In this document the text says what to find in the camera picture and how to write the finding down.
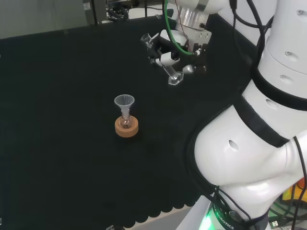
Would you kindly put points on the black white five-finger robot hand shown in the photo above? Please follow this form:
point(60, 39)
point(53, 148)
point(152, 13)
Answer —
point(201, 45)

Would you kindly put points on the clear glass graduated cylinder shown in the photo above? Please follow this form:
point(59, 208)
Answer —
point(175, 77)

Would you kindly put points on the clear plastic funnel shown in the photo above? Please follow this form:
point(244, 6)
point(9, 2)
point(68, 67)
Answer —
point(124, 101)

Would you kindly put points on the small round-bottom glass flask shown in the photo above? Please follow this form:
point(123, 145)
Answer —
point(125, 122)

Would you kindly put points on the grey equipment cabinet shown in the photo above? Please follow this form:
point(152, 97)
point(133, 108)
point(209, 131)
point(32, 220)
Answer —
point(92, 12)

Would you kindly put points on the black bench cloth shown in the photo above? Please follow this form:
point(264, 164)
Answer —
point(72, 95)

